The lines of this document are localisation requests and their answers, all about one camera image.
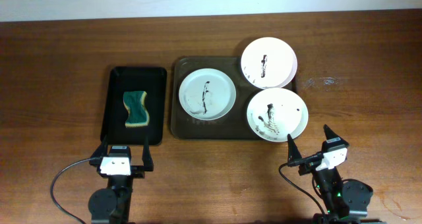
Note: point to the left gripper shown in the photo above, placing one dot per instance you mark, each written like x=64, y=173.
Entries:
x=138, y=168

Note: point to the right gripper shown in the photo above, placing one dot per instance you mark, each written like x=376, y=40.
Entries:
x=308, y=159

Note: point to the green yellow sponge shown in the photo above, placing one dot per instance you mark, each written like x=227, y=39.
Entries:
x=134, y=103

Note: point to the white plate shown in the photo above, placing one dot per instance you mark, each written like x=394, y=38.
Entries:
x=207, y=94
x=276, y=113
x=269, y=63

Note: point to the white plate top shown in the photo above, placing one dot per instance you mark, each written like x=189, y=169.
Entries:
x=269, y=63

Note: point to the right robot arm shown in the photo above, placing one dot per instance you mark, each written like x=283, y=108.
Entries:
x=344, y=200

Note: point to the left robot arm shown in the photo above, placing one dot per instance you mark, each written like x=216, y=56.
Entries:
x=112, y=203

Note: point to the dark brown large tray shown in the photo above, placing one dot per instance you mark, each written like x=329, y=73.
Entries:
x=233, y=125

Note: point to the black small tray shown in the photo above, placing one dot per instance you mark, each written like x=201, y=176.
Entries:
x=152, y=80

